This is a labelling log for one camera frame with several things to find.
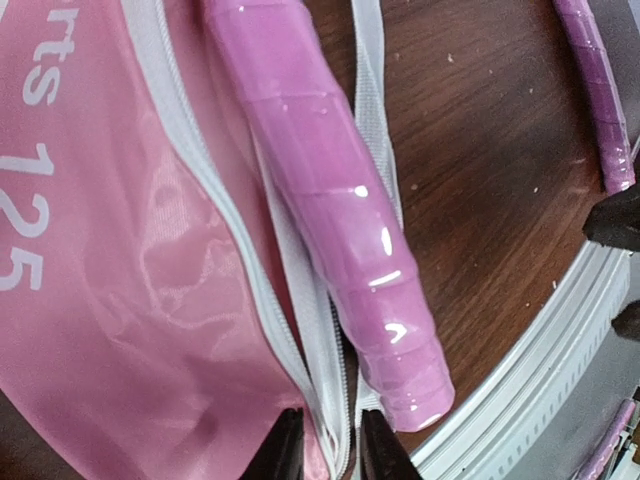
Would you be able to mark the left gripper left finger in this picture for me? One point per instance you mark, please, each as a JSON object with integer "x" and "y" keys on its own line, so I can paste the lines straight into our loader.
{"x": 281, "y": 454}

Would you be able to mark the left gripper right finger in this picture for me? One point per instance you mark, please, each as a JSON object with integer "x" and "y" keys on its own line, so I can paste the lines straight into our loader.
{"x": 382, "y": 457}

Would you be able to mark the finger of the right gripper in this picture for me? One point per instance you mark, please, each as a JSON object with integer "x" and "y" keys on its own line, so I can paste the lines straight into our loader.
{"x": 614, "y": 221}

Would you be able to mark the pink badminton racket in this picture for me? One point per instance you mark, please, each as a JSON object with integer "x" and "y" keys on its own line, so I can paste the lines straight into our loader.
{"x": 326, "y": 174}
{"x": 607, "y": 114}

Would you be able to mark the pink racket bag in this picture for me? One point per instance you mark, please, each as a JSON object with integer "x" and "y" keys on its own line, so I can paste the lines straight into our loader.
{"x": 159, "y": 305}

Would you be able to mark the front aluminium rail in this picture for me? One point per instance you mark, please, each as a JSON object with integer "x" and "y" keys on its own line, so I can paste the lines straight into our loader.
{"x": 494, "y": 429}

